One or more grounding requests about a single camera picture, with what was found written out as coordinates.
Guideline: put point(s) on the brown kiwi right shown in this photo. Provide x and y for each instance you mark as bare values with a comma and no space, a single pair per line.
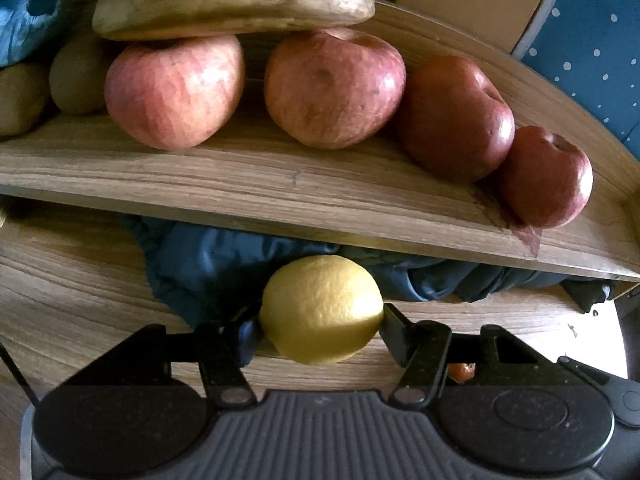
77,75

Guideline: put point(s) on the small dark red apple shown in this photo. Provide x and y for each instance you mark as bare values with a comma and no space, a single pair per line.
545,180

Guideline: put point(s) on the mottled red apple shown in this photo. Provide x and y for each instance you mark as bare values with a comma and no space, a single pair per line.
333,88

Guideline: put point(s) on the blue polka dot board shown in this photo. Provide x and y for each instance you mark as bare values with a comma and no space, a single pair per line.
590,50

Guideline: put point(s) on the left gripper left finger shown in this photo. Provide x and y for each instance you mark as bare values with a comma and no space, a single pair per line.
220,347

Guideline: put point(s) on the blue crumpled shoe cover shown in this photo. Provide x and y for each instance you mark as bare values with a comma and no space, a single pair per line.
25,24

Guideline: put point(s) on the dark blue crumpled cloth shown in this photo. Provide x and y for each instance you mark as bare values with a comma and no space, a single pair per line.
199,270

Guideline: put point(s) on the metal tray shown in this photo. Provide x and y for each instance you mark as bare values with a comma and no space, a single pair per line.
25,456

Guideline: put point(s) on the orange tangerine with stem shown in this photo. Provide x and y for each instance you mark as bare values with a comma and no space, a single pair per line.
461,372

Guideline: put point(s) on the pale red apple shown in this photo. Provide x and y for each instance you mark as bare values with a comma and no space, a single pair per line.
177,95

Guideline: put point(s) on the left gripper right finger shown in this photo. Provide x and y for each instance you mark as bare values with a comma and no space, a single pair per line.
421,350

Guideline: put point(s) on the brown kiwi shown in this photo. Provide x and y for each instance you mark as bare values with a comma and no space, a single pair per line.
77,75
24,93

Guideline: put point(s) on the wooden shelf riser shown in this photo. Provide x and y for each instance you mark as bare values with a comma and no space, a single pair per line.
252,176

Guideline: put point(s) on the brown kiwi left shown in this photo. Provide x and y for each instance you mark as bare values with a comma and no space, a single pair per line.
24,93

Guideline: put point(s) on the lower brown banana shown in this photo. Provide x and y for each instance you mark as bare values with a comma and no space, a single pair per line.
145,20

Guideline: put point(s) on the large yellow lemon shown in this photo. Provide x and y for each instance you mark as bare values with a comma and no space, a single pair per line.
321,309

